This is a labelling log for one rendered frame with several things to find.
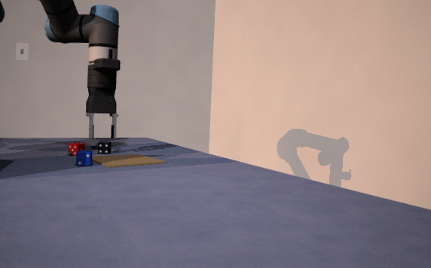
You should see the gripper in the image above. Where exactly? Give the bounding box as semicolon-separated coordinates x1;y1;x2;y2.
86;47;121;139

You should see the tan flat mat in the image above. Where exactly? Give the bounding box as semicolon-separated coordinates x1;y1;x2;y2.
92;154;167;168

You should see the black die with white pips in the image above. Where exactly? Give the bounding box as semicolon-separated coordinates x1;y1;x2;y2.
98;142;112;154

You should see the blue die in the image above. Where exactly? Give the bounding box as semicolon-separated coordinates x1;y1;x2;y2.
76;151;92;166

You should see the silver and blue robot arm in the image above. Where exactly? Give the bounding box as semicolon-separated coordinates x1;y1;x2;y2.
39;0;119;49

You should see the red die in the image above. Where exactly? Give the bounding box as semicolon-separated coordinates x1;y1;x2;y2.
69;143;85;156

